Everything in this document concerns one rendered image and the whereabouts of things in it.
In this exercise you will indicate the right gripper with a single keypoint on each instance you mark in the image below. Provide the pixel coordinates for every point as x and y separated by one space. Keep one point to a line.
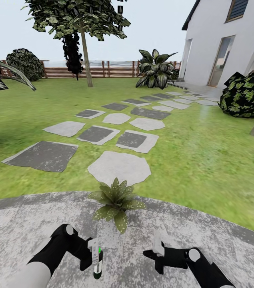
160 261

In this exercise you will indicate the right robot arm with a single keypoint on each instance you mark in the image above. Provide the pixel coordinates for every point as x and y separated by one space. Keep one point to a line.
207 275

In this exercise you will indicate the pot plant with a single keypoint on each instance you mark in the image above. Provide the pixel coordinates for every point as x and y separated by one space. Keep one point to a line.
117 203

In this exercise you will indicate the fixed window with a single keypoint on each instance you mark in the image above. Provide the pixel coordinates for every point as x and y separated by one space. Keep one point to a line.
221 59

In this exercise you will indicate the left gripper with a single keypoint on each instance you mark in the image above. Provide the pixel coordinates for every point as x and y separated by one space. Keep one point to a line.
84 254

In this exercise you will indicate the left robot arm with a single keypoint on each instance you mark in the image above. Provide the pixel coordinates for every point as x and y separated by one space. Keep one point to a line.
47 257

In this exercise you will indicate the insectifuge atomizer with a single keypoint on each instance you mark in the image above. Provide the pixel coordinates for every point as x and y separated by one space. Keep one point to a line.
98 268

